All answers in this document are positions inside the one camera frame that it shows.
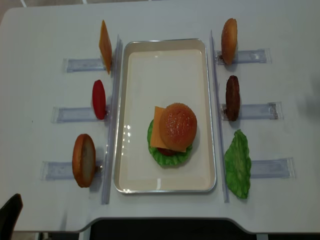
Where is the standing bottom bun slice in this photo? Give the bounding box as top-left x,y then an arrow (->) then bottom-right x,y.
72,133 -> 96,188

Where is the orange cheese slice on burger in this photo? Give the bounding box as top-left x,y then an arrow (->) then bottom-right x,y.
150,106 -> 188,153

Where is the clear holder rail middle left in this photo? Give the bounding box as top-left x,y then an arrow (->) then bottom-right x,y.
51,107 -> 98,124

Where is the clear holder rail top left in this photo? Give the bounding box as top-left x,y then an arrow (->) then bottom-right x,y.
62,58 -> 106,73

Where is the long clear rail right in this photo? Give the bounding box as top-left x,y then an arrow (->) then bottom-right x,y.
209,30 -> 230,203

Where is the standing green lettuce leaf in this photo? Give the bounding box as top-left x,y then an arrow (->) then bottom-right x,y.
224,129 -> 252,199

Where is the standing sesame bun right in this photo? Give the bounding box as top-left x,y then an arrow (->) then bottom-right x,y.
221,18 -> 238,65

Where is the long clear rail left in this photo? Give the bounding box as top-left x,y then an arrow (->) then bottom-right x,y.
101,35 -> 123,205

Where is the long clear rail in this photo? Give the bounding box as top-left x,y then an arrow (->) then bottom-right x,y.
209,30 -> 230,203
101,35 -> 123,205

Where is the standing brown meat patty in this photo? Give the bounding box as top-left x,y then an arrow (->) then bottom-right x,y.
225,75 -> 241,122

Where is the green lettuce leaf on burger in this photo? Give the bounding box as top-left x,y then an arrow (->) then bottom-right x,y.
147,120 -> 193,167

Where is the sesame top bun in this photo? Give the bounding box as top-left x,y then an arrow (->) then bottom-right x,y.
159,102 -> 198,152

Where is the clear holder rail middle right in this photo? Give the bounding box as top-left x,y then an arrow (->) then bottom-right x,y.
219,101 -> 285,121

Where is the standing orange cheese slice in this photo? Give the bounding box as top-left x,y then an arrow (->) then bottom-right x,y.
99,20 -> 113,74

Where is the standing red tomato slice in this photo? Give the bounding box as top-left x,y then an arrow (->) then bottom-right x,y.
92,79 -> 106,120

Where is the white rectangular metal tray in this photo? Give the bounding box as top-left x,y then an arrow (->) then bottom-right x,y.
113,38 -> 216,194

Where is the red tomato slice on burger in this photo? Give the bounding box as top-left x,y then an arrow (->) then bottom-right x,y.
157,148 -> 177,156

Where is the clear holder rail bottom right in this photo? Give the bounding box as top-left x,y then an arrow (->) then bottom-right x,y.
250,157 -> 296,179

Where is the clear holder rail bottom left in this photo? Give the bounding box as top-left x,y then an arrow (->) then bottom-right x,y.
40,160 -> 104,181

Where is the clear holder rail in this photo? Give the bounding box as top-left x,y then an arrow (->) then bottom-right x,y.
250,157 -> 296,179
214,48 -> 272,66
219,101 -> 285,121
40,160 -> 104,181
51,107 -> 98,124
62,58 -> 106,73

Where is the sesame bun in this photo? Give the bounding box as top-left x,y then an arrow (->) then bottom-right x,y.
221,18 -> 238,65
159,102 -> 198,152

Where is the black chair corner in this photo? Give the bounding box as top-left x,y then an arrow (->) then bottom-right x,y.
0,193 -> 23,240

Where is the clear holder rail top right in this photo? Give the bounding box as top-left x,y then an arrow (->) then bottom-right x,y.
214,48 -> 272,66

